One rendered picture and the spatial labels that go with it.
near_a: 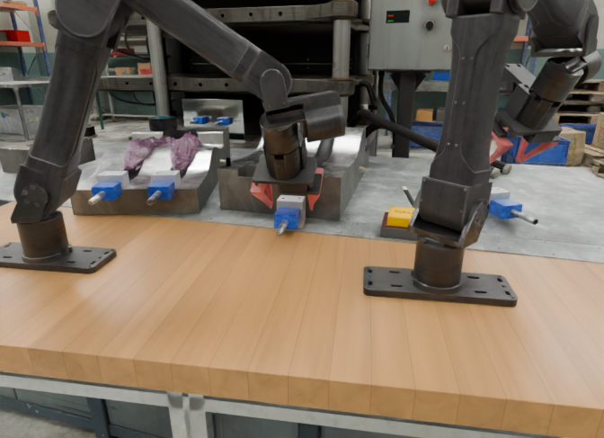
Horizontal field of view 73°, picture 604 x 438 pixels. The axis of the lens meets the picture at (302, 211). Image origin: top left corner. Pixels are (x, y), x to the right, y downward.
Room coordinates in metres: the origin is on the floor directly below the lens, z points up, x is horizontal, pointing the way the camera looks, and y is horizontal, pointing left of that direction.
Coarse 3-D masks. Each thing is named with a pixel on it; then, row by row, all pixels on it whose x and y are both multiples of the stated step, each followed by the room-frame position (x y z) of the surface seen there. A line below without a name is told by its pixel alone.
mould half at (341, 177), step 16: (352, 128) 1.09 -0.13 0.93; (336, 144) 1.02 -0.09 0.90; (352, 144) 1.02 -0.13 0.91; (240, 160) 0.91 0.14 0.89; (256, 160) 0.92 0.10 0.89; (336, 160) 0.93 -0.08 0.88; (352, 160) 0.94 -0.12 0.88; (368, 160) 1.22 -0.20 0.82; (224, 176) 0.83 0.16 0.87; (336, 176) 0.77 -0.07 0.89; (352, 176) 0.92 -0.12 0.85; (224, 192) 0.83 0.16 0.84; (240, 192) 0.82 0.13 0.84; (272, 192) 0.80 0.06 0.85; (320, 192) 0.77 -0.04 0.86; (336, 192) 0.76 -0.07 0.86; (352, 192) 0.93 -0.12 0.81; (224, 208) 0.83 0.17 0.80; (240, 208) 0.82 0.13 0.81; (256, 208) 0.81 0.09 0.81; (272, 208) 0.80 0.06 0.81; (320, 208) 0.77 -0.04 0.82; (336, 208) 0.76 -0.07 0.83
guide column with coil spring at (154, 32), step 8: (152, 24) 1.73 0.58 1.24; (152, 32) 1.73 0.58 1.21; (160, 32) 1.75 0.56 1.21; (152, 40) 1.73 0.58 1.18; (160, 40) 1.75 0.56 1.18; (152, 48) 1.73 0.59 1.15; (160, 48) 1.74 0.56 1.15; (152, 56) 1.74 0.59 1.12; (160, 56) 1.74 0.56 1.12; (152, 64) 1.74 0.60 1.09; (160, 64) 1.74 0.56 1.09; (152, 72) 1.75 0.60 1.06; (160, 72) 1.74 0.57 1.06; (160, 80) 1.73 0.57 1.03; (160, 88) 1.73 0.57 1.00; (160, 96) 1.73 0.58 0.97; (168, 96) 1.76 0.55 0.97; (160, 104) 1.73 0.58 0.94; (168, 104) 1.75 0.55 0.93; (160, 112) 1.73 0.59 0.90; (168, 112) 1.75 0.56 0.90
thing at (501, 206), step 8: (496, 192) 0.78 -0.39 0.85; (504, 192) 0.78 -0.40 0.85; (496, 200) 0.77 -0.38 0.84; (504, 200) 0.77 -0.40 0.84; (496, 208) 0.75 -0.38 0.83; (504, 208) 0.74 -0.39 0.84; (512, 208) 0.74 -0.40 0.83; (520, 208) 0.75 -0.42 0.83; (488, 216) 0.77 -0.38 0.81; (496, 216) 0.75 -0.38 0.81; (504, 216) 0.74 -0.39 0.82; (512, 216) 0.74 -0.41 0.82; (520, 216) 0.71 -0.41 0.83; (528, 216) 0.70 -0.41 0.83; (536, 224) 0.69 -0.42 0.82
